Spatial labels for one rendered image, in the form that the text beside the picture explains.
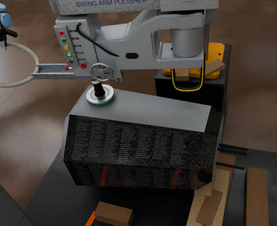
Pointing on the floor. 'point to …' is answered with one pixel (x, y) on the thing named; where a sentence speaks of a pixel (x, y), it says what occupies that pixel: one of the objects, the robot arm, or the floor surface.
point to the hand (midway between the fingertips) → (6, 47)
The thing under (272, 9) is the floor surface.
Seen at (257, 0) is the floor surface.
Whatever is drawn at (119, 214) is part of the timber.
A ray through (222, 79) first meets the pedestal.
